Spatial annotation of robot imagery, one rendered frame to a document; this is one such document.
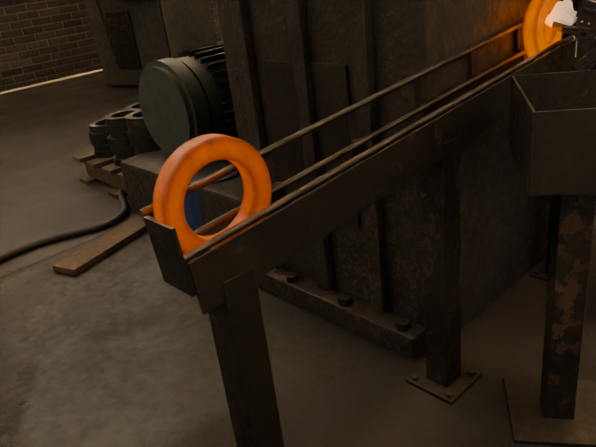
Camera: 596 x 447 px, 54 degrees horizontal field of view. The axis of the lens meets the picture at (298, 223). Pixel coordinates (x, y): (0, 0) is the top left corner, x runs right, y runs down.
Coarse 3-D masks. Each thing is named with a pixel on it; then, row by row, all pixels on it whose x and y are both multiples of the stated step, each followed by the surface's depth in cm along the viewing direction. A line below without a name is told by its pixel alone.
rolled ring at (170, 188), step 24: (192, 144) 80; (216, 144) 81; (240, 144) 84; (168, 168) 79; (192, 168) 79; (240, 168) 86; (264, 168) 87; (168, 192) 78; (264, 192) 89; (168, 216) 79; (240, 216) 89; (192, 240) 82
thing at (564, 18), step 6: (558, 6) 137; (564, 6) 136; (552, 12) 138; (558, 12) 137; (564, 12) 136; (546, 18) 140; (552, 18) 139; (558, 18) 138; (564, 18) 137; (570, 18) 135; (546, 24) 140; (552, 24) 138; (570, 24) 136
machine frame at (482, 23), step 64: (256, 0) 152; (320, 0) 137; (384, 0) 124; (448, 0) 123; (512, 0) 140; (256, 64) 162; (320, 64) 143; (384, 64) 130; (448, 64) 128; (512, 64) 147; (256, 128) 168; (320, 128) 151; (512, 192) 163; (320, 256) 168; (384, 256) 152; (512, 256) 172; (384, 320) 157
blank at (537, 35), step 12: (540, 0) 137; (552, 0) 140; (528, 12) 138; (540, 12) 137; (528, 24) 138; (540, 24) 138; (528, 36) 139; (540, 36) 139; (552, 36) 144; (528, 48) 140; (540, 48) 140
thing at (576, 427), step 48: (528, 96) 113; (576, 96) 111; (528, 144) 94; (576, 144) 90; (528, 192) 96; (576, 192) 93; (576, 240) 109; (576, 288) 113; (576, 336) 118; (528, 384) 138; (576, 384) 123; (528, 432) 125; (576, 432) 123
